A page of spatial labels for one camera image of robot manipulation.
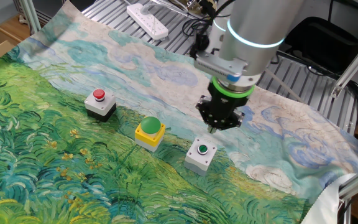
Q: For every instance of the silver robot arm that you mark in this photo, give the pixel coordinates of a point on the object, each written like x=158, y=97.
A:
x=253, y=31

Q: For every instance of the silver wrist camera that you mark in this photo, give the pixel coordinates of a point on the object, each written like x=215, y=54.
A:
x=216, y=65

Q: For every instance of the painted landscape cloth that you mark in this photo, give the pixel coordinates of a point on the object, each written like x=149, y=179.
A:
x=73, y=171

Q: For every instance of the red button white black box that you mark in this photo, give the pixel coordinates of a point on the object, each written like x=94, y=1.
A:
x=99, y=107

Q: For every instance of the black power adapter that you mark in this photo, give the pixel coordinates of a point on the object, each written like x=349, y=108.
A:
x=206, y=7

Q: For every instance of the green dome button yellow box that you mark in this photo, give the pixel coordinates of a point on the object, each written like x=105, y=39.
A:
x=150, y=126

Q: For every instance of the white power strip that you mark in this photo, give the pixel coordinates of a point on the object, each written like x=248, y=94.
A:
x=149, y=23

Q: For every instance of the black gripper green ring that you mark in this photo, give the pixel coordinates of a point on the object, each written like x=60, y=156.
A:
x=227, y=107

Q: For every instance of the small green button grey box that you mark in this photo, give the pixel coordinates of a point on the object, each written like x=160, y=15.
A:
x=197, y=161

